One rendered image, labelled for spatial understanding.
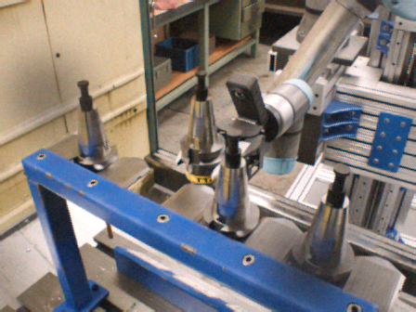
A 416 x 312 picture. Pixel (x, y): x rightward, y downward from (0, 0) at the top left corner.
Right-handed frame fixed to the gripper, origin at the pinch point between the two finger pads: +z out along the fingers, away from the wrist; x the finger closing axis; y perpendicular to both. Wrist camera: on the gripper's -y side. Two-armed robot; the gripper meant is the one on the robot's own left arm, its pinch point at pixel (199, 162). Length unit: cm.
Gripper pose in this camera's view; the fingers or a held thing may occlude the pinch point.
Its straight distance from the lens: 59.9
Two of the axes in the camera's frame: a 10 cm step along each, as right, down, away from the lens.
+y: 0.0, 8.5, 5.3
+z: -5.6, 4.4, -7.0
